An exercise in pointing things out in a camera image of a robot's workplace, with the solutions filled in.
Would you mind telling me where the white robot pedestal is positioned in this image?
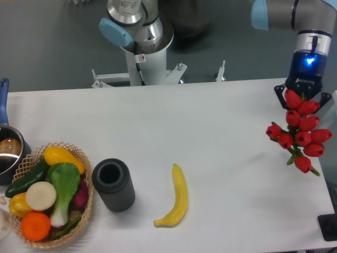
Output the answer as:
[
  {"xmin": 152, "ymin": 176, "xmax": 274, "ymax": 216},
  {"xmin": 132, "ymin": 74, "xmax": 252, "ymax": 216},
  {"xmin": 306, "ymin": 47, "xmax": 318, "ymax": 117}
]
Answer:
[{"xmin": 91, "ymin": 14, "xmax": 227, "ymax": 89}]

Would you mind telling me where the orange fruit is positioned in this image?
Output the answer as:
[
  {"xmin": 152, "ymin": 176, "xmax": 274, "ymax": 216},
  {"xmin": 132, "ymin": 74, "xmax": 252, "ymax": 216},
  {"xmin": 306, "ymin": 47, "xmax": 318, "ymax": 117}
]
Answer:
[{"xmin": 21, "ymin": 212, "xmax": 51, "ymax": 241}]

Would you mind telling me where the blue handled saucepan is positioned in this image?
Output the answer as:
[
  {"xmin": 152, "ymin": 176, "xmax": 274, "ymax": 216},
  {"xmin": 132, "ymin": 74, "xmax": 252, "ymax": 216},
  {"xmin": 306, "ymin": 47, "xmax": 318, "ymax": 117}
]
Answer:
[{"xmin": 1, "ymin": 78, "xmax": 31, "ymax": 186}]

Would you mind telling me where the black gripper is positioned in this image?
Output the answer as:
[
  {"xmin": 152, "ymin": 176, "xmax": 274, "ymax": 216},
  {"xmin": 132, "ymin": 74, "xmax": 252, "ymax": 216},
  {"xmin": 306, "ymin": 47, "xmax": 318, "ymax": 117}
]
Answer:
[{"xmin": 274, "ymin": 52, "xmax": 332, "ymax": 109}]

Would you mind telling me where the green bean pod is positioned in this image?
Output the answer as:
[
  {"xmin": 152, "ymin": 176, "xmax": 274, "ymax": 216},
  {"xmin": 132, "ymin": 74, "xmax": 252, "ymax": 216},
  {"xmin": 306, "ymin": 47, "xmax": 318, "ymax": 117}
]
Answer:
[{"xmin": 49, "ymin": 216, "xmax": 81, "ymax": 240}]

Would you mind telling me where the dark green cucumber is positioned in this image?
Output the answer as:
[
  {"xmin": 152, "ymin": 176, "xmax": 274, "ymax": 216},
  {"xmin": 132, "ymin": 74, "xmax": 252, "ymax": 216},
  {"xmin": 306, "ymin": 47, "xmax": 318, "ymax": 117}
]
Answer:
[{"xmin": 5, "ymin": 159, "xmax": 50, "ymax": 198}]

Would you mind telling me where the red tulip bouquet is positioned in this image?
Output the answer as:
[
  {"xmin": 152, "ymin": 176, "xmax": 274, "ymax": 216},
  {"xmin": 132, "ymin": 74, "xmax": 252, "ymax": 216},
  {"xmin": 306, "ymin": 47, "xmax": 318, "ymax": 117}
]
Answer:
[{"xmin": 265, "ymin": 90, "xmax": 333, "ymax": 177}]

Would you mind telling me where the yellow squash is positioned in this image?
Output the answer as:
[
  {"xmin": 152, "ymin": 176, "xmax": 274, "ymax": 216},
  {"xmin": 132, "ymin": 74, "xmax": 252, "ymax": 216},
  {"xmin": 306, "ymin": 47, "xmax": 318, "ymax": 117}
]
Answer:
[{"xmin": 43, "ymin": 146, "xmax": 86, "ymax": 175}]

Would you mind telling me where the yellow banana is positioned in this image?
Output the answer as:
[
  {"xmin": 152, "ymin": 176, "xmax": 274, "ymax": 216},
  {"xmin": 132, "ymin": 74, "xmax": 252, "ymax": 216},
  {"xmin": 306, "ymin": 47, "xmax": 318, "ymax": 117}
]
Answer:
[{"xmin": 153, "ymin": 163, "xmax": 189, "ymax": 228}]

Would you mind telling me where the garlic clove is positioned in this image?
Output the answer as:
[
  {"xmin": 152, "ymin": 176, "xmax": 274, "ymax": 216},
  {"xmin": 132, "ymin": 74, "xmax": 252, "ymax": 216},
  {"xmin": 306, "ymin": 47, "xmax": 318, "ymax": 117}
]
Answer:
[{"xmin": 0, "ymin": 197, "xmax": 7, "ymax": 205}]

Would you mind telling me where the yellow bell pepper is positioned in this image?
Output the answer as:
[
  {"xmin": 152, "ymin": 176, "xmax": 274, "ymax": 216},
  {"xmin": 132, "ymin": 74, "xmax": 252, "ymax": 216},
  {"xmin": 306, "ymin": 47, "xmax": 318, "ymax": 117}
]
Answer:
[{"xmin": 9, "ymin": 192, "xmax": 33, "ymax": 218}]

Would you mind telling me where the beige round mushroom cap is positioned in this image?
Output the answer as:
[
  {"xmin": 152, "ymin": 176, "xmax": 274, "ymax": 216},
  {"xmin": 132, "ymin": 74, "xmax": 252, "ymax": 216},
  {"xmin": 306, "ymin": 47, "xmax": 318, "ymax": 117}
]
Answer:
[{"xmin": 25, "ymin": 181, "xmax": 56, "ymax": 211}]

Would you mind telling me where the woven wicker basket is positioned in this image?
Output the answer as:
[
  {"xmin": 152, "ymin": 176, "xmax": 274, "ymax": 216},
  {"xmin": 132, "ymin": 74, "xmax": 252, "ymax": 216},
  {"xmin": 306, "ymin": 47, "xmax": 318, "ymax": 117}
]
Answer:
[{"xmin": 9, "ymin": 142, "xmax": 93, "ymax": 249}]

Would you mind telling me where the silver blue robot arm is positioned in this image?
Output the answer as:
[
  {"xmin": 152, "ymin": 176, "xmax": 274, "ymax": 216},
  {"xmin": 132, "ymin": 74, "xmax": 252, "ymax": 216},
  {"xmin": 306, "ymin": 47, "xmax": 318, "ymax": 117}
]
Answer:
[{"xmin": 99, "ymin": 1, "xmax": 336, "ymax": 106}]

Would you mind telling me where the black device at edge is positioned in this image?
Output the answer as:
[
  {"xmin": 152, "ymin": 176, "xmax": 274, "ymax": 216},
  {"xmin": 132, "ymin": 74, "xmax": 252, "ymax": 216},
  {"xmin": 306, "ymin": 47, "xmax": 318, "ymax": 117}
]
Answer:
[{"xmin": 318, "ymin": 213, "xmax": 336, "ymax": 241}]

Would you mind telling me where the dark grey ribbed vase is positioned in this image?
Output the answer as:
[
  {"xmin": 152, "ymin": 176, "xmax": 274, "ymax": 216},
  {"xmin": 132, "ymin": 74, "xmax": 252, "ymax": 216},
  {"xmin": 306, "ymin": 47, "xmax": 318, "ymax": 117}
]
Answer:
[{"xmin": 92, "ymin": 158, "xmax": 135, "ymax": 212}]

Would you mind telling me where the green bok choy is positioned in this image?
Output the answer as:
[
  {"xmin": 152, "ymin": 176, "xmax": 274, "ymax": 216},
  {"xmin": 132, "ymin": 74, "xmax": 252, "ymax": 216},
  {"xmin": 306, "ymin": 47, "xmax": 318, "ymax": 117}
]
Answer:
[{"xmin": 46, "ymin": 162, "xmax": 80, "ymax": 228}]

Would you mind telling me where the purple red onion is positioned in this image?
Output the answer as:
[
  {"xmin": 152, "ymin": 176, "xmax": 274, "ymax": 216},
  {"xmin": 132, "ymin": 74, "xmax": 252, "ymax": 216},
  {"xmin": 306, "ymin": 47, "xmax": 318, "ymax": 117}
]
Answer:
[{"xmin": 72, "ymin": 178, "xmax": 88, "ymax": 208}]

